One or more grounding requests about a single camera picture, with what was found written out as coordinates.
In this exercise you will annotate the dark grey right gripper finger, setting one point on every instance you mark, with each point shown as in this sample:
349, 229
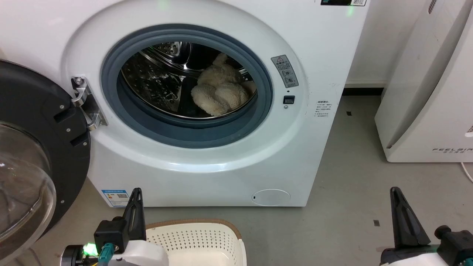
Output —
406, 221

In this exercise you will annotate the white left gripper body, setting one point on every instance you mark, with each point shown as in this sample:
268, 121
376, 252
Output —
144, 254

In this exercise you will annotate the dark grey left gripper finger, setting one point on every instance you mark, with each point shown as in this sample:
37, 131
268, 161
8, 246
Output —
135, 218

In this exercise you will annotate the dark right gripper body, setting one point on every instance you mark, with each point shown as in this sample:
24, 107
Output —
410, 256

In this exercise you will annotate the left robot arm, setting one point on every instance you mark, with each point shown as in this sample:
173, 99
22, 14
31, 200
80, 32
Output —
74, 256

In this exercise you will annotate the white perforated laundry basket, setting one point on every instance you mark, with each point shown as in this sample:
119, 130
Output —
199, 244

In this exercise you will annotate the white front-load washing machine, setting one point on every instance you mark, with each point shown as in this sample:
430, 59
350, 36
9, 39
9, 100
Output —
207, 173

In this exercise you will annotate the cream plush toy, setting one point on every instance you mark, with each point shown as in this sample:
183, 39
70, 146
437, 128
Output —
218, 92

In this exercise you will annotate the black washing machine door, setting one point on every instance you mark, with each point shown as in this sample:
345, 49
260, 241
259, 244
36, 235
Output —
33, 107

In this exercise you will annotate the blue energy label sticker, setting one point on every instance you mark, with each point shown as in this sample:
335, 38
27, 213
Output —
115, 198

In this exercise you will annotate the grey rubber door gasket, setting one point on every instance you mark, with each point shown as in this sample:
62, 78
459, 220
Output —
184, 133

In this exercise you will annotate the metal door hinge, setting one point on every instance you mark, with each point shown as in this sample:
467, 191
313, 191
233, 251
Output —
85, 104

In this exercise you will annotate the white air purifier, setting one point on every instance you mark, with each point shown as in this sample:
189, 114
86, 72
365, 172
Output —
432, 92

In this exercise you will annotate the round white filter cover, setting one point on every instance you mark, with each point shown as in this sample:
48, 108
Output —
270, 197

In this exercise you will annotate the black baseboard strip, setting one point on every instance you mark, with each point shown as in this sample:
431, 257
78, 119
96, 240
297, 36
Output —
364, 91

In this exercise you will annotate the stainless steel drum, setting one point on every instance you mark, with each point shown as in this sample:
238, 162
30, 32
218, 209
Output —
151, 81

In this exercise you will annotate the small printed text sticker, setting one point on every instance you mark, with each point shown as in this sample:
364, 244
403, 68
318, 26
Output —
322, 111

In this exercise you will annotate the black door latch socket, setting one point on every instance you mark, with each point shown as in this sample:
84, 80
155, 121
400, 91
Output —
289, 99

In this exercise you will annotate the grey warning sticker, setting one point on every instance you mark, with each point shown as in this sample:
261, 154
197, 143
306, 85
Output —
285, 71

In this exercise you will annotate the black control display panel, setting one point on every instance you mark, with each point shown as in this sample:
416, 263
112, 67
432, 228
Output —
340, 2

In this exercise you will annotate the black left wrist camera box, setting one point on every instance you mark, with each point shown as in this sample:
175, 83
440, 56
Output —
110, 233

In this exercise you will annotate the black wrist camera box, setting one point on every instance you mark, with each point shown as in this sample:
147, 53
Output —
456, 245
110, 233

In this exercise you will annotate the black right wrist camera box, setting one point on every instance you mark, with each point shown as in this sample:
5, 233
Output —
456, 245

